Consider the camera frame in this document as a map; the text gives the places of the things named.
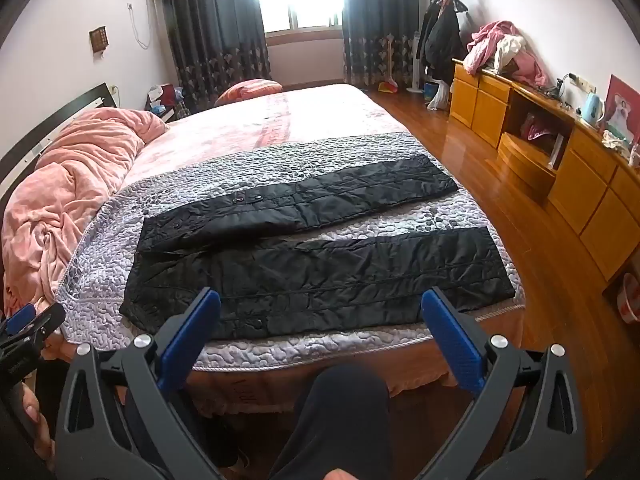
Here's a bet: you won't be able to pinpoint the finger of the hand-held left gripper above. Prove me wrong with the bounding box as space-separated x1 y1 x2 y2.
27 302 67 342
0 304 37 335

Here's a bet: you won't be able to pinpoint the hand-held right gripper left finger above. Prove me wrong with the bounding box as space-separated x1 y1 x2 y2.
54 287 223 480

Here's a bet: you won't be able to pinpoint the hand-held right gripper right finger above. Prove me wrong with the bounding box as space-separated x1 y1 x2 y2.
420 287 593 480

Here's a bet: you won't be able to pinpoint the black pants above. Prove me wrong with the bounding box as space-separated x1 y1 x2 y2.
120 154 516 341

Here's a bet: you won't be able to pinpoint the person's left hand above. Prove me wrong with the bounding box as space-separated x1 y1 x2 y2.
17 386 56 462

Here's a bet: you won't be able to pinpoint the orange bed skirt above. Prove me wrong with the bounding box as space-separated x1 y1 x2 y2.
187 330 523 416

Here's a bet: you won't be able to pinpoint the pink fleece blanket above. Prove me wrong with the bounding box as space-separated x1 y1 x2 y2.
1 107 168 313

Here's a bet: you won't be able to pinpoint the person's leg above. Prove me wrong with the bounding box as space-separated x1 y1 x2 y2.
267 364 393 480

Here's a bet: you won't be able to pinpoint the red and white basin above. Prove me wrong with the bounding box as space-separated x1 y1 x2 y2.
616 272 640 323

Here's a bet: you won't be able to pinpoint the dark wooden headboard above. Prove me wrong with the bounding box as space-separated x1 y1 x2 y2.
0 82 121 211

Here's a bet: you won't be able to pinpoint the long wooden cabinet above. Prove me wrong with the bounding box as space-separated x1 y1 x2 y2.
448 57 640 283

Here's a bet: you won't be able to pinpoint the grey quilted bedspread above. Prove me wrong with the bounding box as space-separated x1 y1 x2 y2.
54 131 526 373

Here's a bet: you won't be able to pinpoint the pink bed sheet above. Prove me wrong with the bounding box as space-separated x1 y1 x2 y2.
120 84 413 191

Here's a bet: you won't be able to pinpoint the pink cloth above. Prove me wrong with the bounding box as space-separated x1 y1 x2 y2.
520 112 553 141

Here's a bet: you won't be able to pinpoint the cluttered nightstand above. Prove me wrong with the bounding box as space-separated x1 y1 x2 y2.
145 84 188 122

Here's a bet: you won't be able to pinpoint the white plastic bag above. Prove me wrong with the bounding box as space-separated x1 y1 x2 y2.
426 81 451 111

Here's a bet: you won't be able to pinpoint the white crumpled cloth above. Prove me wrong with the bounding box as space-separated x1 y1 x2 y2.
602 130 631 153

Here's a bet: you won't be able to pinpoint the broom with dustpan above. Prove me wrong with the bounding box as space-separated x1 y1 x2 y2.
377 35 399 93

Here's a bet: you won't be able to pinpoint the light blue kettle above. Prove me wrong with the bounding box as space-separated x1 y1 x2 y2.
580 92 606 126

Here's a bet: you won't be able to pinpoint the white tower fan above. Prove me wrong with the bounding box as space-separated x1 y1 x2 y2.
406 31 426 94

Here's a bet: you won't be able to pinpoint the white garment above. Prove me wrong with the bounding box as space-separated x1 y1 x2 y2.
492 35 526 71

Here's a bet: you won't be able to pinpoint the pile of pink clothes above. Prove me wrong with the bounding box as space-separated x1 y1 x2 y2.
462 21 548 88

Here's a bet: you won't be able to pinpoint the dark patterned curtain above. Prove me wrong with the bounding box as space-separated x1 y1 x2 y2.
159 0 272 111
341 0 420 92

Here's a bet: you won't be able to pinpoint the red picture frame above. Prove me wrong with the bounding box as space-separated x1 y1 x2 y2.
602 74 640 141

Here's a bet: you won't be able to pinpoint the white air conditioner cable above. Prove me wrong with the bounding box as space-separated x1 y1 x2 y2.
128 4 152 51

